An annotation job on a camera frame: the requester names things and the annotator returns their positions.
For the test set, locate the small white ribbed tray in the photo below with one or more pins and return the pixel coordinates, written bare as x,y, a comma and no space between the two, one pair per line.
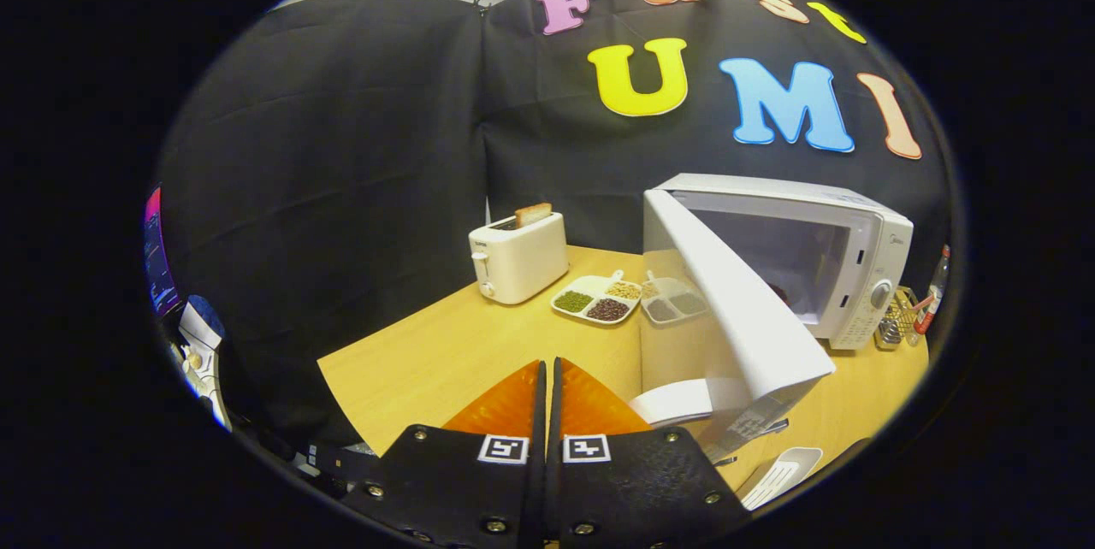
787,472

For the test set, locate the clear plastic water bottle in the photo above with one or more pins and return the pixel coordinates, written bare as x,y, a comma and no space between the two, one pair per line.
932,301

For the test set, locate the white toaster oven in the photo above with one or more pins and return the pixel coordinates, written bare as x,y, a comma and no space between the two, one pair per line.
744,318

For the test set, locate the white divided bean dish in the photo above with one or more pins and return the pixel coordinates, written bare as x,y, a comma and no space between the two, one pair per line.
599,297

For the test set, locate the pink striped straw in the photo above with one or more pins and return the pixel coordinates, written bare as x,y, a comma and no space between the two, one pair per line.
921,305

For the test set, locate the colourful screen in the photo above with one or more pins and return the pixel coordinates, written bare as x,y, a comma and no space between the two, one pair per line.
158,267

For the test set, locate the toasted bread slice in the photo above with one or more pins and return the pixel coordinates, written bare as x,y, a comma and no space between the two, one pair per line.
533,215

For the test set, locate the white and blue equipment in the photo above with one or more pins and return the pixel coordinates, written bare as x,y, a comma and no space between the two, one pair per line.
201,335

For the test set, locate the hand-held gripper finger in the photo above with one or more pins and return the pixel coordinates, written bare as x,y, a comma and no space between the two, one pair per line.
556,412
539,412

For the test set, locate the white bread toaster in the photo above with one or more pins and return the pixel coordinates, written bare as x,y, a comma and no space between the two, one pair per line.
522,258

